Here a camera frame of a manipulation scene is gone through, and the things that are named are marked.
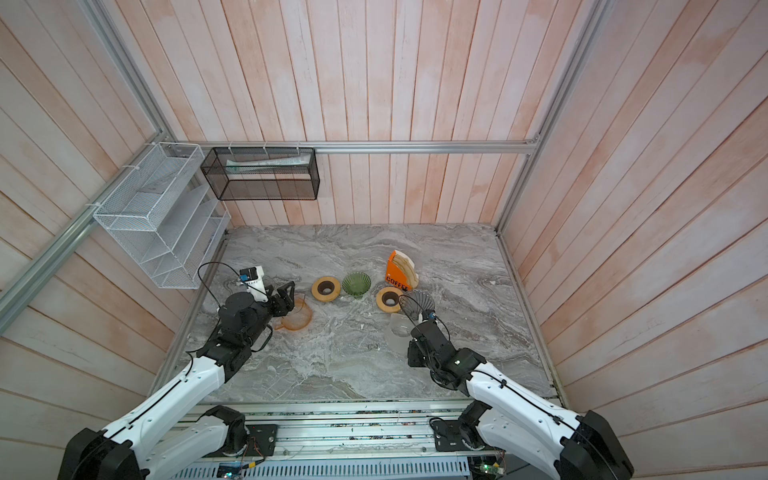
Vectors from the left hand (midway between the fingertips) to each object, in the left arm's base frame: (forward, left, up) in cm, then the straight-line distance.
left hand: (285, 289), depth 81 cm
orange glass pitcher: (0, 0, -17) cm, 17 cm away
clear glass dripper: (+7, -39, -19) cm, 44 cm away
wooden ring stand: (+8, -28, -15) cm, 33 cm away
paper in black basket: (+33, +17, +17) cm, 41 cm away
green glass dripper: (+12, -18, -15) cm, 27 cm away
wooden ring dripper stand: (+12, -7, -18) cm, 22 cm away
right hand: (-11, -36, -13) cm, 40 cm away
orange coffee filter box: (+13, -32, -11) cm, 36 cm away
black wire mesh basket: (+45, +16, +7) cm, 48 cm away
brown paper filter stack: (+16, -36, -11) cm, 41 cm away
